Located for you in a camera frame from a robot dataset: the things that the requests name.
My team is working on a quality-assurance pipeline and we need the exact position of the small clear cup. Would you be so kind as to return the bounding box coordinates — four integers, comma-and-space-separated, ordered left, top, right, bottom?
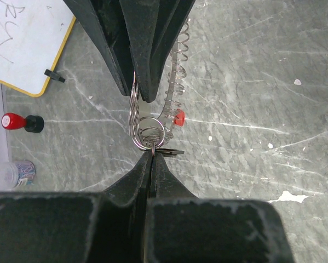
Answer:
0, 161, 36, 190

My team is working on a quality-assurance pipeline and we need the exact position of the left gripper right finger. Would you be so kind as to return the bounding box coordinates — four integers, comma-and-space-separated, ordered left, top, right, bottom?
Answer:
146, 155, 292, 262

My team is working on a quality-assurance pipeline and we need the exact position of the small whiteboard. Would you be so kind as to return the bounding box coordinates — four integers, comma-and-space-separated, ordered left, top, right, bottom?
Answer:
0, 0, 76, 97

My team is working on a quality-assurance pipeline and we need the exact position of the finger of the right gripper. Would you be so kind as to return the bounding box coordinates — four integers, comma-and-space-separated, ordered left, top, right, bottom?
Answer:
120, 0, 194, 103
64, 0, 134, 96

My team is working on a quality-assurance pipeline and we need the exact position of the key with red tag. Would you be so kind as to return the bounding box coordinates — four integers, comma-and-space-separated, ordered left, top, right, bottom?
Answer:
174, 109, 185, 127

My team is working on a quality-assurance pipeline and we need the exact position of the red black stamp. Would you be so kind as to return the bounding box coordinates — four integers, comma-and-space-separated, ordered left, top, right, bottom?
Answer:
1, 112, 44, 133

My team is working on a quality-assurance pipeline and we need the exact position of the metal disc with keyrings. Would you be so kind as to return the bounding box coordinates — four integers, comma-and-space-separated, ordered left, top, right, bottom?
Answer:
129, 18, 190, 151

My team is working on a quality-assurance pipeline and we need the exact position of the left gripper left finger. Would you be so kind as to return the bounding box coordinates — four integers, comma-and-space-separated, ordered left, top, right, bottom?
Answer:
0, 152, 152, 262

